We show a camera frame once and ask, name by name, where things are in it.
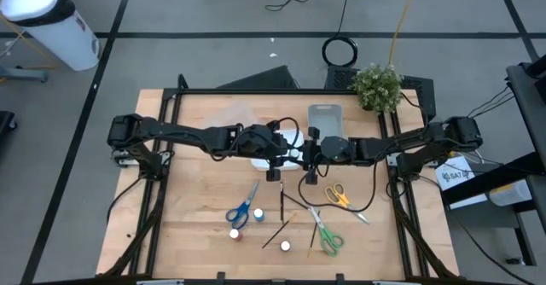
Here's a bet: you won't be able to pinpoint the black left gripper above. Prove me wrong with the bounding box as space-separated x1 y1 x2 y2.
237 120 290 183

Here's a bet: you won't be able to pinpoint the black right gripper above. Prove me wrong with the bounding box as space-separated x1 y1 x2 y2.
300 126 355 186

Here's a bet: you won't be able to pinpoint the yellow handled scissors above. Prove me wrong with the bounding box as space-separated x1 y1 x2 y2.
323 182 370 225

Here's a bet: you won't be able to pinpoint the blue handled scissors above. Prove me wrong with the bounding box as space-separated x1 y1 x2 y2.
224 181 260 230

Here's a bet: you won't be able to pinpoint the green handled scissors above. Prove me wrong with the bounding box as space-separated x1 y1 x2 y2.
307 206 346 259

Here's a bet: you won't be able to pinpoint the black paintbrush gold ferrule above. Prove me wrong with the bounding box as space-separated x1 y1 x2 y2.
261 211 299 250
306 216 320 259

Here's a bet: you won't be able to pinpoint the white plastic bin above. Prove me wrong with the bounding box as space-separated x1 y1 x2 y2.
250 129 305 172

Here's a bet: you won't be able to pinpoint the grey plastic bin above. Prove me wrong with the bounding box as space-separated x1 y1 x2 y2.
307 103 345 143

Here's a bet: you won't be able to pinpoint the thin black paintbrush silver ferrule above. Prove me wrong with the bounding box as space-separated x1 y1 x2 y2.
282 193 319 218

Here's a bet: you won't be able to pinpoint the thick black paintbrush silver ferrule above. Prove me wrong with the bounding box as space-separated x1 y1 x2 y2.
279 180 286 225

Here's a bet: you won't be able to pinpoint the black computer case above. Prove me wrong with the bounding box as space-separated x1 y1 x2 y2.
217 65 299 90

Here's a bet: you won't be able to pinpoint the small potted green plant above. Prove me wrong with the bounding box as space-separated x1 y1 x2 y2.
350 62 404 115

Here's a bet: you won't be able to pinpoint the white paper sheet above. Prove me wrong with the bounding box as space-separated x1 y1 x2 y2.
434 155 490 210

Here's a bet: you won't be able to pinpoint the white plastic container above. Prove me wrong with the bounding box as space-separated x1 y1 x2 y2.
488 180 532 207

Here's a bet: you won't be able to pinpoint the black cart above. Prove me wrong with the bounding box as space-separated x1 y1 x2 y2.
441 54 546 269

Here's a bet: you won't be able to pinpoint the white trash can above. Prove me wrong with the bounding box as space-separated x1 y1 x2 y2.
0 0 102 72

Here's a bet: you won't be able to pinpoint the grey metal stand base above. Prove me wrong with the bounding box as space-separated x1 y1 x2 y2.
0 65 49 84

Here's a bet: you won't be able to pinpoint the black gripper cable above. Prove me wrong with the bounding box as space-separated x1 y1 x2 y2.
297 160 381 212
276 116 302 148

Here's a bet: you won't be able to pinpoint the black aluminium table frame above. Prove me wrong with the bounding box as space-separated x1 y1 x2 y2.
102 73 462 285

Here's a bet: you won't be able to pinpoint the black coiled cable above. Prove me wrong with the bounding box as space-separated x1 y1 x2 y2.
321 0 359 67

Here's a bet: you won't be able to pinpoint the yellow cable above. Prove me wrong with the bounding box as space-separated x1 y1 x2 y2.
386 0 420 67

